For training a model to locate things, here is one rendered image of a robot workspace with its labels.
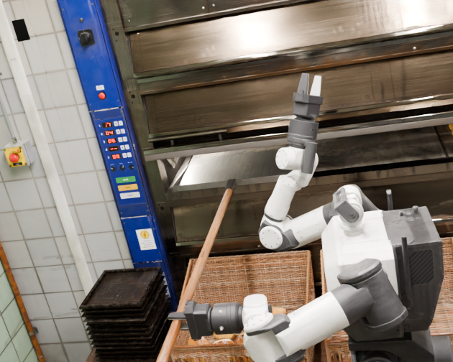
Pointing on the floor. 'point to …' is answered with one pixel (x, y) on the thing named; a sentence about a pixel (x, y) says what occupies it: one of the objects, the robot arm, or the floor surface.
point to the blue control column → (95, 60)
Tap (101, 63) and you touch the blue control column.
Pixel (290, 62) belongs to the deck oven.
